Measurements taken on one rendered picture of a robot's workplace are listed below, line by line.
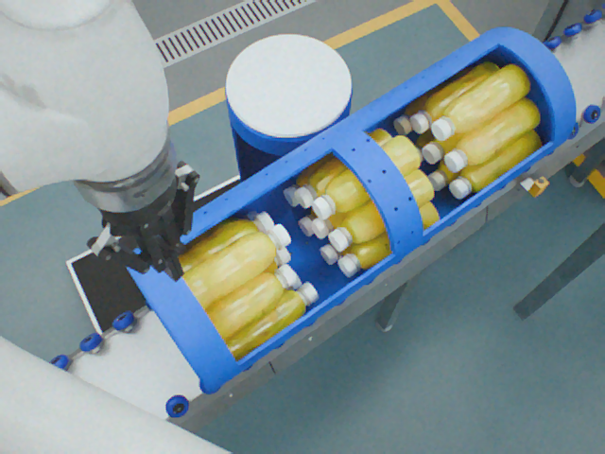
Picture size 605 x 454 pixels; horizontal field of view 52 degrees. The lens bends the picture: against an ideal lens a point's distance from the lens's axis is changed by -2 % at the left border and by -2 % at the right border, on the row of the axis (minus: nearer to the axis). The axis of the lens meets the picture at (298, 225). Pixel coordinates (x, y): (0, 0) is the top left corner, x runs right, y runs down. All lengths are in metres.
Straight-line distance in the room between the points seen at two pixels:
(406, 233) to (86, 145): 0.78
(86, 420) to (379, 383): 1.92
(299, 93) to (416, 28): 1.60
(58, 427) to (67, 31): 0.21
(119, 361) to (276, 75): 0.70
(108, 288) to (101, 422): 1.89
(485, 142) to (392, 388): 1.18
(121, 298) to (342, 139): 1.26
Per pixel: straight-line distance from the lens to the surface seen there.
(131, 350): 1.32
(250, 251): 1.06
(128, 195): 0.51
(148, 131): 0.45
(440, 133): 1.23
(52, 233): 2.55
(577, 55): 1.76
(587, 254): 1.88
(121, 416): 0.35
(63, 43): 0.38
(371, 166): 1.09
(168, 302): 1.01
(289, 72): 1.44
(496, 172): 1.31
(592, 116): 1.61
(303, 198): 1.17
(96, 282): 2.25
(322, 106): 1.39
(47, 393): 0.36
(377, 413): 2.21
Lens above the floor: 2.17
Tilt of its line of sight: 66 degrees down
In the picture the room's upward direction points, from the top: straight up
